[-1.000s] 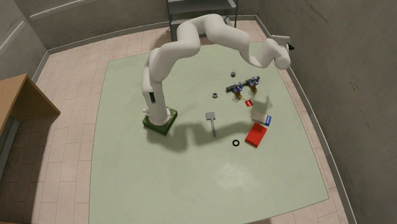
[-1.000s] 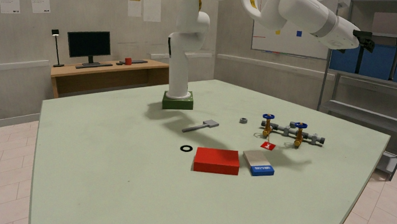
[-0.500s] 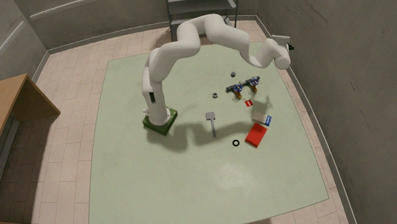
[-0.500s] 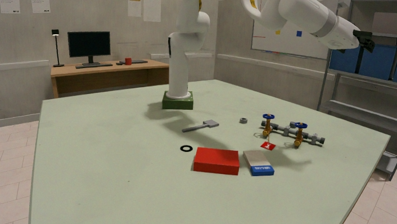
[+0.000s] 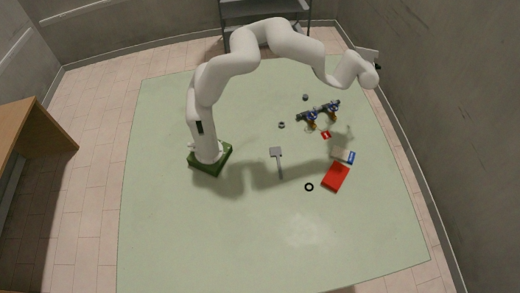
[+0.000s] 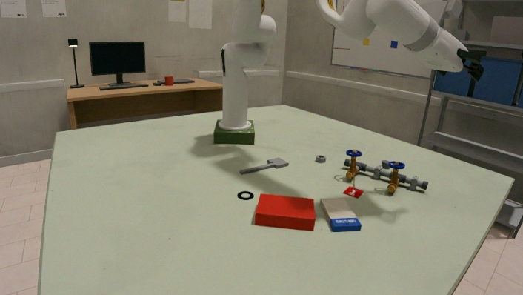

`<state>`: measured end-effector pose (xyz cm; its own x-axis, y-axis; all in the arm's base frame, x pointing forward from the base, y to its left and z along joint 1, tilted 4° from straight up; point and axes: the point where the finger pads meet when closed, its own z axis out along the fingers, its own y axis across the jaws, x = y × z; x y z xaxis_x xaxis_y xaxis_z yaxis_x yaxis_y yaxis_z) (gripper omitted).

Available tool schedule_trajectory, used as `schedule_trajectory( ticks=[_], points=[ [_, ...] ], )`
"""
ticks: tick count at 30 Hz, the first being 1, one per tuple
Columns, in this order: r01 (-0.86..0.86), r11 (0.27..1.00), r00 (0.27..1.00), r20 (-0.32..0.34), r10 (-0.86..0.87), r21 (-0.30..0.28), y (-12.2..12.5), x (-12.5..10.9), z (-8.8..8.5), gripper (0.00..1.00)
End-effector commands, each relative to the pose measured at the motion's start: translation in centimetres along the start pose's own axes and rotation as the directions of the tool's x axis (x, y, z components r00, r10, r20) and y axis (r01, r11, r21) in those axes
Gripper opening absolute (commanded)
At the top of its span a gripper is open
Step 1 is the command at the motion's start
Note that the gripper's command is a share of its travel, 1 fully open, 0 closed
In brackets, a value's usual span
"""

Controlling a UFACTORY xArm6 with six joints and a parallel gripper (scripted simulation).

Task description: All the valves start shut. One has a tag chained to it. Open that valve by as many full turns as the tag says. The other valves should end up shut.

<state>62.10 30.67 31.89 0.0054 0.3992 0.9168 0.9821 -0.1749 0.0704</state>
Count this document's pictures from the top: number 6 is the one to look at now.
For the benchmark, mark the black rubber ring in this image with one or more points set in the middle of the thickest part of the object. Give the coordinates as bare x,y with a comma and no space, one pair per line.
245,198

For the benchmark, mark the red rectangular block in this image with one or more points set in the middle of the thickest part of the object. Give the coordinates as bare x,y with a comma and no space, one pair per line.
285,212

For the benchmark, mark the grey pipe manifold with two blue valves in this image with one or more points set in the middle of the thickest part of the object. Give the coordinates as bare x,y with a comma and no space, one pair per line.
395,177

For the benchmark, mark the grey hex nut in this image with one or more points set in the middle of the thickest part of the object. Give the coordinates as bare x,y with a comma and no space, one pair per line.
320,159

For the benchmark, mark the red tag on chain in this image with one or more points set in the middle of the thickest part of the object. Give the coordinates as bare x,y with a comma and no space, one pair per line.
354,192

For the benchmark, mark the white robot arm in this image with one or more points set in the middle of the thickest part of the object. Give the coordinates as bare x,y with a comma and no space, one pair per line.
404,20

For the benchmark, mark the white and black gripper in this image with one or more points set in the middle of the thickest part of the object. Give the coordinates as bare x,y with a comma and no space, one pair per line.
443,54

